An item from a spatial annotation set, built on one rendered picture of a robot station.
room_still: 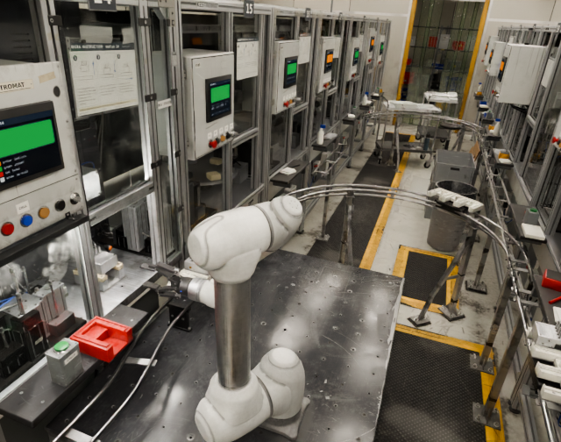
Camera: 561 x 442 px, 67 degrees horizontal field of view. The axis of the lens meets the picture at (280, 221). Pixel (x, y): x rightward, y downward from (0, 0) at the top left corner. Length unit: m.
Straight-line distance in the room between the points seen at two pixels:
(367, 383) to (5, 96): 1.55
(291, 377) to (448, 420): 1.45
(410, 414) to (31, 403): 1.92
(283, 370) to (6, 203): 0.95
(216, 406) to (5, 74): 1.07
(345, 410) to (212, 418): 0.55
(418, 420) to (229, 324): 1.69
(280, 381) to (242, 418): 0.17
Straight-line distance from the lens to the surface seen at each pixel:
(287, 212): 1.11
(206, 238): 1.03
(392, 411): 2.68
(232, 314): 1.18
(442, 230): 4.33
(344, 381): 1.83
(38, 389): 1.58
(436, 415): 2.75
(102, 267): 1.89
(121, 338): 1.65
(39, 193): 1.41
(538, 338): 1.96
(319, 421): 1.68
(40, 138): 1.36
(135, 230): 2.10
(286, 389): 1.48
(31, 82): 1.36
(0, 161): 1.29
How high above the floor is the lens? 1.98
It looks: 26 degrees down
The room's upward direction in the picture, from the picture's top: 3 degrees clockwise
